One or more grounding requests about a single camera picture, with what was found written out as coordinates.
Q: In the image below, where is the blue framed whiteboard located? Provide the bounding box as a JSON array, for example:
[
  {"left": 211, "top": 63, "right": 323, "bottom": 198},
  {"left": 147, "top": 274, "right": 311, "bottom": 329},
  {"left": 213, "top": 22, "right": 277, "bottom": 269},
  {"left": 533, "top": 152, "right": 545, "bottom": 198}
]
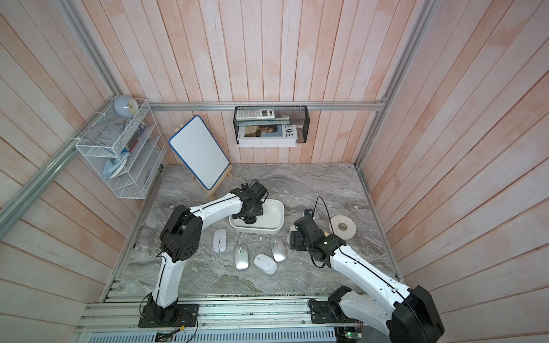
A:
[{"left": 169, "top": 114, "right": 231, "bottom": 192}]

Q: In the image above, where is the white plastic storage box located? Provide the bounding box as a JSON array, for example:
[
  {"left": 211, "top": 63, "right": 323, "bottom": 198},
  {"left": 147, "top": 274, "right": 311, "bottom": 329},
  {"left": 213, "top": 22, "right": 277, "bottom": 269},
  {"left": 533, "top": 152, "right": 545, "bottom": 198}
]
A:
[{"left": 229, "top": 200, "right": 285, "bottom": 235}]

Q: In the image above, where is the light blue iron object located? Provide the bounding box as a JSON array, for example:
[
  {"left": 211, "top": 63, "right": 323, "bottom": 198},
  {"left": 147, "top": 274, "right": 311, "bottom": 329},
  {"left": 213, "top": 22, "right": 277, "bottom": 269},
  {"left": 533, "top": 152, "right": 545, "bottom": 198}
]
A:
[{"left": 102, "top": 149, "right": 130, "bottom": 180}]

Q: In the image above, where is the white wire mesh shelf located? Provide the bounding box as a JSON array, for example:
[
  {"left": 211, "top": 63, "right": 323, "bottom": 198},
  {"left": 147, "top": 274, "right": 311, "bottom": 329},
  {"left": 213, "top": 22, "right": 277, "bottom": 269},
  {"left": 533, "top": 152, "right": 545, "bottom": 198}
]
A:
[{"left": 76, "top": 98, "right": 167, "bottom": 200}]

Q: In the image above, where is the white tape roll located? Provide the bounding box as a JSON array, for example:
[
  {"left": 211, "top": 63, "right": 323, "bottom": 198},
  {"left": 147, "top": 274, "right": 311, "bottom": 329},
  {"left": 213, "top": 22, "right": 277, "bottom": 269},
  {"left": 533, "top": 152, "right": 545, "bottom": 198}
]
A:
[{"left": 330, "top": 215, "right": 357, "bottom": 240}]

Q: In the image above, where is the white rounded mouse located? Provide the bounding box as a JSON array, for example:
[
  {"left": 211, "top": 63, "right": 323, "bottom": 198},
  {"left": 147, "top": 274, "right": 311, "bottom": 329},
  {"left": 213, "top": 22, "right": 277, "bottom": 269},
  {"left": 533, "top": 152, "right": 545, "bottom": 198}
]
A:
[{"left": 270, "top": 237, "right": 287, "bottom": 262}]

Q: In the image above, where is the silver mouse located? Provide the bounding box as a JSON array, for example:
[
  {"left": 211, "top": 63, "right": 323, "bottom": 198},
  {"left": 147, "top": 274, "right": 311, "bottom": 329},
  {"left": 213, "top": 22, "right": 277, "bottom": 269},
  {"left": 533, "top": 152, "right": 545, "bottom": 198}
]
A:
[{"left": 234, "top": 244, "right": 250, "bottom": 271}]

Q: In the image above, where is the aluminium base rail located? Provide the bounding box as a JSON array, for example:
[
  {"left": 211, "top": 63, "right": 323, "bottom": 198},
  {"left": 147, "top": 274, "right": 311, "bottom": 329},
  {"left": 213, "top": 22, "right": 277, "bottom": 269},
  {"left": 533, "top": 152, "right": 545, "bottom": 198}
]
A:
[{"left": 74, "top": 293, "right": 431, "bottom": 333}]

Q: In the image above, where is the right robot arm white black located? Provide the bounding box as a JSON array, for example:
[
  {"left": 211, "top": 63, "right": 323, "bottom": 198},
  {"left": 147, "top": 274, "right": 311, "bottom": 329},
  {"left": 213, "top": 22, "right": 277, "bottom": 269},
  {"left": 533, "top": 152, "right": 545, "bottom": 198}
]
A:
[{"left": 294, "top": 212, "right": 445, "bottom": 342}]

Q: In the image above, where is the grey book under calculator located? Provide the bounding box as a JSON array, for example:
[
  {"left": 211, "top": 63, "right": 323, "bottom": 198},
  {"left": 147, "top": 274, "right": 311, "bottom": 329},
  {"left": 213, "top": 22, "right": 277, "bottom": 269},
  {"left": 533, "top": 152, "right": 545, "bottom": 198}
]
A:
[{"left": 234, "top": 117, "right": 292, "bottom": 127}]

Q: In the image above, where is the black mesh wall basket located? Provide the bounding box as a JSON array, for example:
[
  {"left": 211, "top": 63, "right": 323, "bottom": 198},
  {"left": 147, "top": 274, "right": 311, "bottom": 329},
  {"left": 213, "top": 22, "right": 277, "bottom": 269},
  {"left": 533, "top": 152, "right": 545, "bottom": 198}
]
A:
[{"left": 233, "top": 105, "right": 310, "bottom": 148}]

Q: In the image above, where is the white ribbed mouse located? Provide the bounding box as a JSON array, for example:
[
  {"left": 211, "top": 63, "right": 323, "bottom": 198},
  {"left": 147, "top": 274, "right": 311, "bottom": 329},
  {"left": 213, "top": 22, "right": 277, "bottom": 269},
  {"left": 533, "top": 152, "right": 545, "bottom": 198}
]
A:
[{"left": 254, "top": 254, "right": 277, "bottom": 275}]

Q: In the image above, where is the white calculator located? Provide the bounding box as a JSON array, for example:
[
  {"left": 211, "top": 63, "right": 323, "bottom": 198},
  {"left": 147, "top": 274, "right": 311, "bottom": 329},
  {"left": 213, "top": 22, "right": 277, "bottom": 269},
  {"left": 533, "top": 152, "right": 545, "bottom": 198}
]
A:
[{"left": 236, "top": 109, "right": 275, "bottom": 121}]

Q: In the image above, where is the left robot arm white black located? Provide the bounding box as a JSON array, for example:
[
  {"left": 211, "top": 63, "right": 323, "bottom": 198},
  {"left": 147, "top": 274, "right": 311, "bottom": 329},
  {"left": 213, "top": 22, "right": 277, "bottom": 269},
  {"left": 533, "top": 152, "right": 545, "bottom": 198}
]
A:
[{"left": 138, "top": 180, "right": 268, "bottom": 328}]

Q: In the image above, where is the white magazine book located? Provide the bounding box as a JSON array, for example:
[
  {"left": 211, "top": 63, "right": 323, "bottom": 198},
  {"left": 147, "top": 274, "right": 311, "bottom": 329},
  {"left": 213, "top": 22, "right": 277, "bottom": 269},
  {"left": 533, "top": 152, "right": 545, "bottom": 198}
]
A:
[{"left": 237, "top": 125, "right": 298, "bottom": 148}]

